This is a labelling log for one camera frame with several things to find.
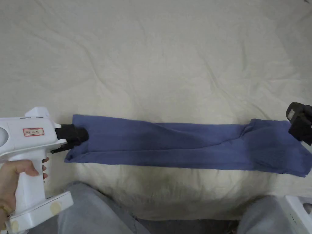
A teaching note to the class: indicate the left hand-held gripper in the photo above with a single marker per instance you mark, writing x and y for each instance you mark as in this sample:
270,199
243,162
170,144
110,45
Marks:
29,143

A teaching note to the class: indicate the bed with beige sheet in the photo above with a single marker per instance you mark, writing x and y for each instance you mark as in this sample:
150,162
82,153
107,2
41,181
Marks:
156,61

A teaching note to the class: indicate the person's left hand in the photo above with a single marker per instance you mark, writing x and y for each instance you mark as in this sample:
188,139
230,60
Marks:
9,180

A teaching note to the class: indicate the person's legs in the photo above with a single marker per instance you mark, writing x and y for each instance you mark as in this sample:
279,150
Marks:
85,212

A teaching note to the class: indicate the dark blue shirt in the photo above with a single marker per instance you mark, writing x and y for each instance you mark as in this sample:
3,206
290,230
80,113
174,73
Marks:
170,146

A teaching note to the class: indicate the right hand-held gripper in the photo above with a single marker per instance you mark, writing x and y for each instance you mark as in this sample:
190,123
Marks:
302,132

